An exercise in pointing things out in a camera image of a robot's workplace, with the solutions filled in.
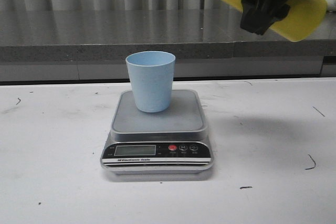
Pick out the light blue plastic cup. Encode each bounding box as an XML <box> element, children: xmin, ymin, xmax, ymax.
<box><xmin>125</xmin><ymin>51</ymin><xmax>175</xmax><ymax>113</ymax></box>

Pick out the yellow squeeze bottle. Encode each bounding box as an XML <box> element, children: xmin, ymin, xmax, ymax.
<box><xmin>221</xmin><ymin>0</ymin><xmax>327</xmax><ymax>42</ymax></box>

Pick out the silver electronic kitchen scale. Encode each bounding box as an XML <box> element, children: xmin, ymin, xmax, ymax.
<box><xmin>100</xmin><ymin>89</ymin><xmax>214</xmax><ymax>175</ymax></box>

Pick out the grey stone counter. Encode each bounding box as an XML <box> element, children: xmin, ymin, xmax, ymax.
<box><xmin>1</xmin><ymin>9</ymin><xmax>335</xmax><ymax>83</ymax></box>

